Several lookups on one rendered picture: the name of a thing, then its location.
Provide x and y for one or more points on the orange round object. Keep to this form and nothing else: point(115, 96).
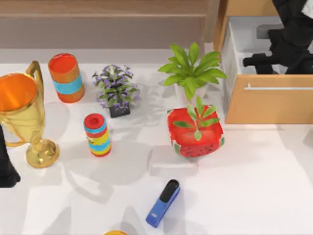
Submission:
point(115, 233)

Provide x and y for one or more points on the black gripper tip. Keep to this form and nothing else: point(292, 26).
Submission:
point(6, 169)

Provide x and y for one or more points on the pale wooden drawer front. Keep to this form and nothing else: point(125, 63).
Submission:
point(269, 107)

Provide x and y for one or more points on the pale wooden cabinet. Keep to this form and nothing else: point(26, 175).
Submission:
point(220, 22)

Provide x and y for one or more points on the blue and black stapler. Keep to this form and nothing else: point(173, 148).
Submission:
point(161, 208)

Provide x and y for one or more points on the brown wooden cupboard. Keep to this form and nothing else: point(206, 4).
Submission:
point(97, 27)

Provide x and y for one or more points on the watermelon pattern plant pot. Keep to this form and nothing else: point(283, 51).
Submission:
point(193, 139)

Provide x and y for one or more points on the purple flower plant black pot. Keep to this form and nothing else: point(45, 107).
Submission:
point(117, 93)

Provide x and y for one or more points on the grey pierced drawer inside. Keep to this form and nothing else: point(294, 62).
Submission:
point(236, 46)

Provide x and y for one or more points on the gold trophy cup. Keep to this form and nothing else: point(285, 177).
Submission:
point(23, 117)

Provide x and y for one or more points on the orange can with blue band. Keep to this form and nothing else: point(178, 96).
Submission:
point(67, 80)

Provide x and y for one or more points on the green plant in white pot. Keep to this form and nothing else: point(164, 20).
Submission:
point(190, 71)

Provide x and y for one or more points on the red yellow blue striped can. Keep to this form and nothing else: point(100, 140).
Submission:
point(97, 137)

